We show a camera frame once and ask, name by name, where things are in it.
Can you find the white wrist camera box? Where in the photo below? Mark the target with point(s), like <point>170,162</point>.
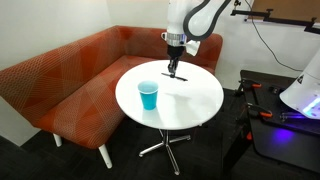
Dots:
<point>193,48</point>

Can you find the black robot cart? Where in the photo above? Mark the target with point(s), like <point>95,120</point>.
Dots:
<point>283,150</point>

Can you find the black pen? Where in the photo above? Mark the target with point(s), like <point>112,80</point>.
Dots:
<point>181,79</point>

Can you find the orange patterned corner sofa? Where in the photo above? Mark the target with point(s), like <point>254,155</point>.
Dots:
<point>83,83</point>

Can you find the black camera mounting bar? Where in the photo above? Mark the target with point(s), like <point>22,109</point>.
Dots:
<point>286,21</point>

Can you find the chrome table base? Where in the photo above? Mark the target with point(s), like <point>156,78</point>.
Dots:
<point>165,143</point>

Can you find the blue plastic cup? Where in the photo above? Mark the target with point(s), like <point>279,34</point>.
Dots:
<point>148,98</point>

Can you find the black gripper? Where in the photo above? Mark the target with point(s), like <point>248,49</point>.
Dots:
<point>175,51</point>

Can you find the brown cork board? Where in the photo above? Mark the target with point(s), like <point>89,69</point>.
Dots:
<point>290,8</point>

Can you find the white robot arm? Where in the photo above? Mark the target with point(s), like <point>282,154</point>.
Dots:
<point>203,18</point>

